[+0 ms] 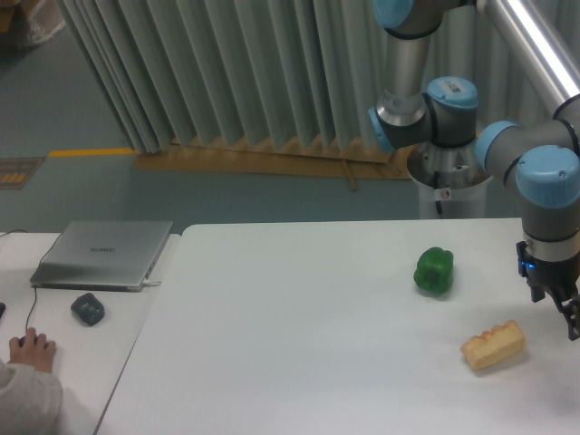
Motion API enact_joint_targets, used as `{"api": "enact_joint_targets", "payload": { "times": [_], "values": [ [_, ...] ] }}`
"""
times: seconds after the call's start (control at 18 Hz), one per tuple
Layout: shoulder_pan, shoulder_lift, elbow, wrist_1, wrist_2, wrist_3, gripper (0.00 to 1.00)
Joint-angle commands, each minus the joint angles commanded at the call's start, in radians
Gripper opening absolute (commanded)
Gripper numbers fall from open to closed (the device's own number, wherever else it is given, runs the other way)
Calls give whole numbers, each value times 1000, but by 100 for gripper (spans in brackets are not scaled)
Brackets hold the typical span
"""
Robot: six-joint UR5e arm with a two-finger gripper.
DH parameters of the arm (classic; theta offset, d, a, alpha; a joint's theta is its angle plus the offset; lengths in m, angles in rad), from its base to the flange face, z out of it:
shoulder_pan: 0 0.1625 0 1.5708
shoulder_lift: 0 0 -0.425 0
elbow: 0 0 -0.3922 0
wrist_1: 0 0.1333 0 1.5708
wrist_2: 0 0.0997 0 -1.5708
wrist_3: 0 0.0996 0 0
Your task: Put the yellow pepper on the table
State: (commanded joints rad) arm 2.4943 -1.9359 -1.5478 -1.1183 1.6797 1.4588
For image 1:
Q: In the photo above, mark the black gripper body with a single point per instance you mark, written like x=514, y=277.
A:
x=555, y=265

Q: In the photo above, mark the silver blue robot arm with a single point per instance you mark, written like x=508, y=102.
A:
x=539, y=165

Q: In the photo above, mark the grey sleeved forearm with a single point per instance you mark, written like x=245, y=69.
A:
x=30, y=400

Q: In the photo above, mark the green bell pepper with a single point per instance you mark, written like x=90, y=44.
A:
x=434, y=271

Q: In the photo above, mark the small black pepper toy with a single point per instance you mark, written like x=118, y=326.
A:
x=88, y=309

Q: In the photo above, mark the person's hand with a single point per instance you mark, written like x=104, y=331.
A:
x=38, y=351

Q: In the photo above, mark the yellow bread loaf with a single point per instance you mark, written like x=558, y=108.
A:
x=494, y=346

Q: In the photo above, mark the brown cardboard sheet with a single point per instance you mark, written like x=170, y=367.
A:
x=352, y=164

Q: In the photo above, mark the pale green folding curtain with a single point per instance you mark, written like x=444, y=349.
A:
x=185, y=70

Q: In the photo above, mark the silver closed laptop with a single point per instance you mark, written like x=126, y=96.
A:
x=103, y=255

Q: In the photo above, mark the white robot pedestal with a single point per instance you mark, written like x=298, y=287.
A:
x=452, y=195

